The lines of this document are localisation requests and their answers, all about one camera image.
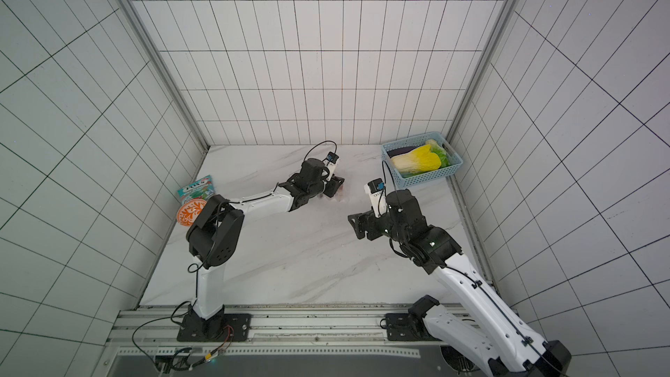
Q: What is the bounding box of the yellow green toy cabbage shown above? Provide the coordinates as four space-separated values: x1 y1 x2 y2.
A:
391 139 450 176

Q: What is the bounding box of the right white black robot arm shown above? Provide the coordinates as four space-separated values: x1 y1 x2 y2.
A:
347 179 572 376

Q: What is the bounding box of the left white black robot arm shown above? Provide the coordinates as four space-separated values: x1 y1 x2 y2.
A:
177 152 344 342

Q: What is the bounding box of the teal mint candy bag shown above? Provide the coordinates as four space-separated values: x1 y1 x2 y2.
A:
178 176 215 204

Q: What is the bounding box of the blue plastic basket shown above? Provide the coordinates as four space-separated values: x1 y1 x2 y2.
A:
381 132 463 189

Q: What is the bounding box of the orange white patterned bowl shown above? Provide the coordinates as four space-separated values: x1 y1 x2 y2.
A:
176 198 207 227

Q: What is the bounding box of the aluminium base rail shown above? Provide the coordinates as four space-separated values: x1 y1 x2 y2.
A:
106 303 530 360

